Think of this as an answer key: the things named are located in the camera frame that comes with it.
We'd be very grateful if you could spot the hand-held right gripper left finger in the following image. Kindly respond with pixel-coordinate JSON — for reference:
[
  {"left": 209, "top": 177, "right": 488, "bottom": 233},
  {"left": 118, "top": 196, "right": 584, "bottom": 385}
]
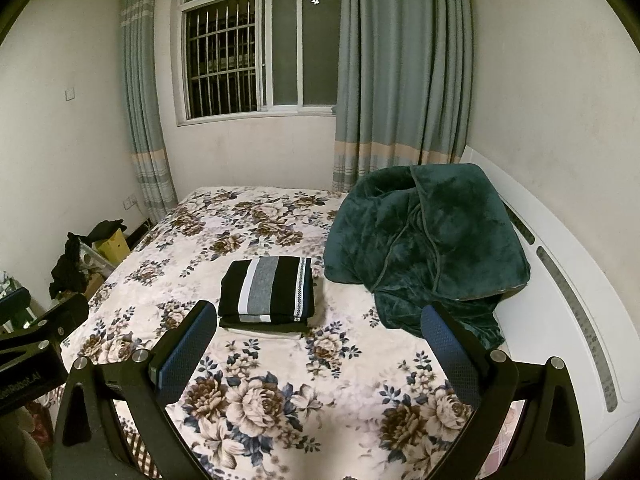
[{"left": 50, "top": 300, "right": 218, "bottom": 480}]

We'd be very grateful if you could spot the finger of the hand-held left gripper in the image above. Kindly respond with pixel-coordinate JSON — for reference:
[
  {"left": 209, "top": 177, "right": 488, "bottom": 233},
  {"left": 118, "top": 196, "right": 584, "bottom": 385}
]
[{"left": 0, "top": 292, "right": 91, "bottom": 357}]

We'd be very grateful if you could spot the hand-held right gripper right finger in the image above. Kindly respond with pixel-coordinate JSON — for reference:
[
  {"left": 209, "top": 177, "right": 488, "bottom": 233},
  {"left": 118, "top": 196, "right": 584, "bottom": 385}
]
[{"left": 420, "top": 302, "right": 588, "bottom": 480}]

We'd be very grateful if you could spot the black grey striped sweater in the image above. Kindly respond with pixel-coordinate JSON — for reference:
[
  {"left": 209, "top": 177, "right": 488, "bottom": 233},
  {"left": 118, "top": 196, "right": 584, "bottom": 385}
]
[{"left": 218, "top": 256, "right": 316, "bottom": 334}]

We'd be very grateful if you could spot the black garment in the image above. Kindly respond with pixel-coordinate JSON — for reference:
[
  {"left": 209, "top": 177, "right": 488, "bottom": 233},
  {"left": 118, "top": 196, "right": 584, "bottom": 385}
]
[{"left": 48, "top": 232, "right": 94, "bottom": 297}]

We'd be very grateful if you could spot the cardboard box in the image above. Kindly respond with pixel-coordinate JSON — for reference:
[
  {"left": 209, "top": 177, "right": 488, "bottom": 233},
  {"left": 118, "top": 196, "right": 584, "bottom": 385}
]
[{"left": 79, "top": 245, "right": 117, "bottom": 302}]

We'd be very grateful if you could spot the yellow box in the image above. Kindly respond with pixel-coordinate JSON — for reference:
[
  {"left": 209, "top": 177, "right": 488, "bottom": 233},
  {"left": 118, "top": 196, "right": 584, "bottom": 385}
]
[{"left": 96, "top": 227, "right": 130, "bottom": 264}]

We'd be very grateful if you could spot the black cloth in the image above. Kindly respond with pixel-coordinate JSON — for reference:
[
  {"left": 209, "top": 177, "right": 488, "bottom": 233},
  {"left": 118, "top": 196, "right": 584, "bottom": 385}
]
[{"left": 87, "top": 219, "right": 126, "bottom": 244}]

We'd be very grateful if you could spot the pink cloth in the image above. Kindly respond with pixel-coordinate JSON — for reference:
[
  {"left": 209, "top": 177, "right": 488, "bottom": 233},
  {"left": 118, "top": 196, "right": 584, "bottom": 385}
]
[{"left": 495, "top": 399, "right": 532, "bottom": 480}]

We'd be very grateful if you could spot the floral blanket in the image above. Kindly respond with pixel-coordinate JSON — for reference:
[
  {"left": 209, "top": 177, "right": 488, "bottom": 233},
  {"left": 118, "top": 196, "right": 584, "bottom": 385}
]
[{"left": 60, "top": 186, "right": 507, "bottom": 480}]

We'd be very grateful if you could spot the dark green plush blanket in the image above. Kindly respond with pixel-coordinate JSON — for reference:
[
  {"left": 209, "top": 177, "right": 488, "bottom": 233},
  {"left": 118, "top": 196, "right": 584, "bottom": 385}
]
[{"left": 323, "top": 162, "right": 532, "bottom": 352}]

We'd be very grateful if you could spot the brown checked bed sheet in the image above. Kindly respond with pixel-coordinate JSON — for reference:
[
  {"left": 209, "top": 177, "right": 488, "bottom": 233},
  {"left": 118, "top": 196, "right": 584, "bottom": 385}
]
[{"left": 119, "top": 427, "right": 163, "bottom": 480}]

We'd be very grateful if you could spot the white bed headboard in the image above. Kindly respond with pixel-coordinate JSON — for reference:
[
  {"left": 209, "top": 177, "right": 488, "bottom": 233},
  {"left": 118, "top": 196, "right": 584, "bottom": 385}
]
[{"left": 459, "top": 145, "right": 637, "bottom": 467}]

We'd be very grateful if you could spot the narrow blue-grey curtain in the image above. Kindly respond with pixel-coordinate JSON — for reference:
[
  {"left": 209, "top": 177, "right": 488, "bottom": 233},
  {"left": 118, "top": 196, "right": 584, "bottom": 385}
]
[{"left": 120, "top": 0, "right": 179, "bottom": 222}]

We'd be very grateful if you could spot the wide blue-grey curtain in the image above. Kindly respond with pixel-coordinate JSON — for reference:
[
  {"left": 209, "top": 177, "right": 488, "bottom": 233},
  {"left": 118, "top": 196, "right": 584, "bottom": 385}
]
[{"left": 332, "top": 0, "right": 474, "bottom": 194}]

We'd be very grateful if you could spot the metal window grille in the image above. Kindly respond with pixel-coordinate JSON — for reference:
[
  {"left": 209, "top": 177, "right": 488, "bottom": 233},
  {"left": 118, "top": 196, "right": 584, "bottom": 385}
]
[{"left": 186, "top": 2, "right": 264, "bottom": 117}]

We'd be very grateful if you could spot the window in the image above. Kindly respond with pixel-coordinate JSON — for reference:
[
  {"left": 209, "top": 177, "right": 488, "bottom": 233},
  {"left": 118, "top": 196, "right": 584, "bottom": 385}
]
[{"left": 174, "top": 0, "right": 347, "bottom": 127}]

